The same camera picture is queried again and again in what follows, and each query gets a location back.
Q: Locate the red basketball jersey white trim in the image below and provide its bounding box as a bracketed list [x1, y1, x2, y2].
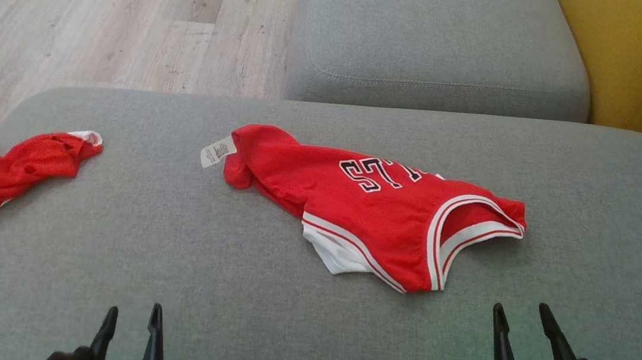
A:
[188, 118, 535, 305]

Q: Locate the large grey sofa seat cushion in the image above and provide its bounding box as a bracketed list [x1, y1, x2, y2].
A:
[0, 63, 642, 360]

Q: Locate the small grey sofa cushion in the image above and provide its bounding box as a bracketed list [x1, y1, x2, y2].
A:
[282, 0, 602, 132]

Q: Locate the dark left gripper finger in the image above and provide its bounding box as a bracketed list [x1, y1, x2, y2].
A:
[89, 304, 120, 360]
[136, 302, 171, 360]

